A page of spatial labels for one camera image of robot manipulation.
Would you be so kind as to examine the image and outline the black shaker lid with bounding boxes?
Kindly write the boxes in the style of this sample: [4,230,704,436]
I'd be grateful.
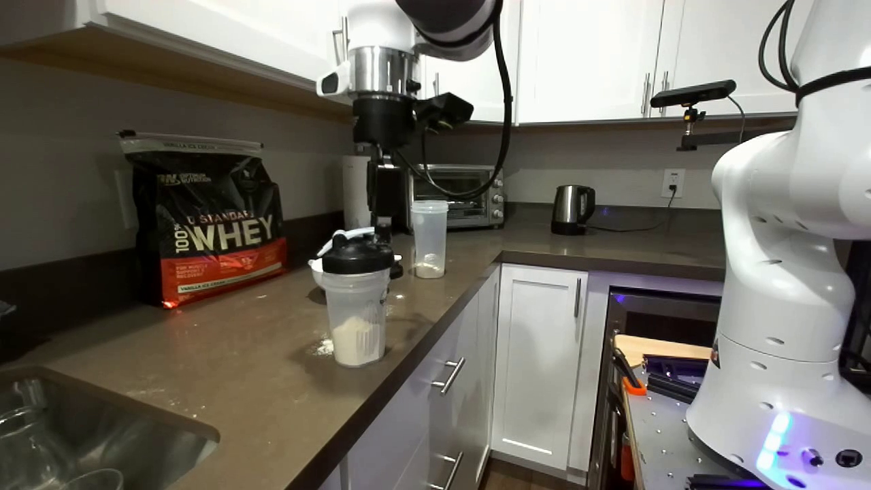
[317,224,396,278]

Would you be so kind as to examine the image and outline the tall clear shaker bottle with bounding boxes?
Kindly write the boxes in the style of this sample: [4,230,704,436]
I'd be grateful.
[408,199,455,284]

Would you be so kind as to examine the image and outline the short clear shaker bottle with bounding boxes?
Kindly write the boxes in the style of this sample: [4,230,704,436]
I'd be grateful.
[317,267,393,371]

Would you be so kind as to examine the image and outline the silver drawer handle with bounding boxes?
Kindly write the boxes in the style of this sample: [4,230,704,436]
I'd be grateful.
[421,448,464,490]
[426,356,467,397]

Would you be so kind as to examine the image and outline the tan wooden board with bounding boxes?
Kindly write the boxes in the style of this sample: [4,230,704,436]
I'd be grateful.
[611,333,716,368]

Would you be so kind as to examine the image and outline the white bowl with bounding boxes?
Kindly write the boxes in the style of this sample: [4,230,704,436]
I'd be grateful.
[305,255,329,294]

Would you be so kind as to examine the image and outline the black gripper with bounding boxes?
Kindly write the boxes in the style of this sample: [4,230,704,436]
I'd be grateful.
[351,93,421,191]

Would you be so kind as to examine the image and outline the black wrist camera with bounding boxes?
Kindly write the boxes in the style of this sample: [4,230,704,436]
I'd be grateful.
[413,90,476,134]

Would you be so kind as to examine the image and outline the white paper towel roll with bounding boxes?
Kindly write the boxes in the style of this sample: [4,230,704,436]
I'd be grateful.
[340,153,376,230]

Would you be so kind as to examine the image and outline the white lower cabinet door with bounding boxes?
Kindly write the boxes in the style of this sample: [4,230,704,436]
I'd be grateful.
[487,260,594,477]

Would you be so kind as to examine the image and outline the white wall outlet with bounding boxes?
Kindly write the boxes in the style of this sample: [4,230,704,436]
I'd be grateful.
[660,165,689,199]

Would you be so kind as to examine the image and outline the black camera on stand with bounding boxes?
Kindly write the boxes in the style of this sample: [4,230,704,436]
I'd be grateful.
[647,75,739,156]

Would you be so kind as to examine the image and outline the black metal rails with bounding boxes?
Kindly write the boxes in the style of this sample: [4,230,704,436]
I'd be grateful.
[640,352,713,405]

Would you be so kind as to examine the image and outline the black whey protein bag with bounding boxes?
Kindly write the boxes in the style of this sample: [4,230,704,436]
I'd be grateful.
[116,127,293,313]

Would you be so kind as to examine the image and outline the silver toaster oven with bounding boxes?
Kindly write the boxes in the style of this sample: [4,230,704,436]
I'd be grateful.
[404,160,508,230]

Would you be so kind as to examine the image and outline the stainless steel sink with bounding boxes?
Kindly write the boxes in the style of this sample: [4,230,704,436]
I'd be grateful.
[0,365,222,490]

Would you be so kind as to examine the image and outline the white drawer stack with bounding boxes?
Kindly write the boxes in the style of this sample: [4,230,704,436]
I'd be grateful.
[342,269,502,490]

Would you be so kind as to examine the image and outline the silver electric kettle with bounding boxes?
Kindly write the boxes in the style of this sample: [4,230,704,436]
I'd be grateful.
[549,183,599,236]

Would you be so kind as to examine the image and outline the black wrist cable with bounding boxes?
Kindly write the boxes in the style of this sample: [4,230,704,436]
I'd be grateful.
[411,0,516,201]

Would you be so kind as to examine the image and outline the perforated metal robot table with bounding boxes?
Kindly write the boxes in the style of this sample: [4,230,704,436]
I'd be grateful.
[622,387,871,490]

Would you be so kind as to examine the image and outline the orange black clamp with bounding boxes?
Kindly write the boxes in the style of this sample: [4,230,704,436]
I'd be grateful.
[611,342,653,401]
[615,432,640,488]

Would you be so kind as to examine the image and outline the white upper cabinet row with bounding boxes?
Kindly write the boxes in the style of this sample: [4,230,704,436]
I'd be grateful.
[411,0,806,127]

